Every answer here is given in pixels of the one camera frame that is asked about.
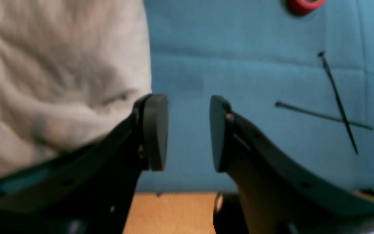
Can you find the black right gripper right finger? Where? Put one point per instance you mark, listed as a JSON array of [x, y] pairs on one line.
[[276, 194]]

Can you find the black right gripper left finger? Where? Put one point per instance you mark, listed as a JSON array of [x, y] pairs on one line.
[[90, 190]]

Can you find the beige T-shirt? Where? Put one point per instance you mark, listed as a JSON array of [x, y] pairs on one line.
[[70, 70]]

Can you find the blue table cloth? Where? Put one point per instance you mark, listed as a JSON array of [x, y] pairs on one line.
[[255, 53]]

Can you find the red tape roll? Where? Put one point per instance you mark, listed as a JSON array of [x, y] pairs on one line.
[[303, 7]]

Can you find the black cable tie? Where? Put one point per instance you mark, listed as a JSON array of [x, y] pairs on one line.
[[321, 55], [279, 104]]

